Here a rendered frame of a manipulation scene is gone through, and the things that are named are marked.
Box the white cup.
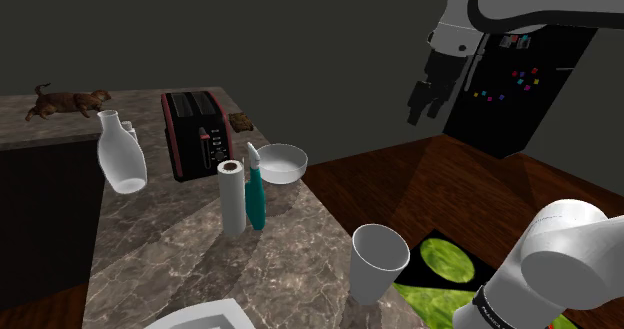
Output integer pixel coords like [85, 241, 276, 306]
[348, 223, 411, 306]

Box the black toaster with red trim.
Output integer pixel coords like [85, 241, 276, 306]
[160, 90, 235, 183]

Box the black fridge with magnets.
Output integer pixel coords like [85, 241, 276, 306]
[442, 23, 600, 160]

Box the white paper towel roll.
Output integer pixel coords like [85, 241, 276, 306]
[216, 159, 248, 237]

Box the small white bottle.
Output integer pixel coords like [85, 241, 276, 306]
[120, 120, 139, 142]

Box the large white bottle vase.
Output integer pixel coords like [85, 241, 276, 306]
[96, 109, 148, 195]

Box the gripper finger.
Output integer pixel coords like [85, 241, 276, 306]
[406, 79, 434, 127]
[426, 92, 453, 120]

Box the white square plate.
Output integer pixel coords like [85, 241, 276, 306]
[143, 297, 257, 329]

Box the white bowl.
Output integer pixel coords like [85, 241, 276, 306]
[255, 143, 309, 186]

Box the brown bread slice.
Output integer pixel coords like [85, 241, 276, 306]
[227, 112, 255, 134]

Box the brown cat figure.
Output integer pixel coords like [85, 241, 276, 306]
[25, 82, 113, 122]

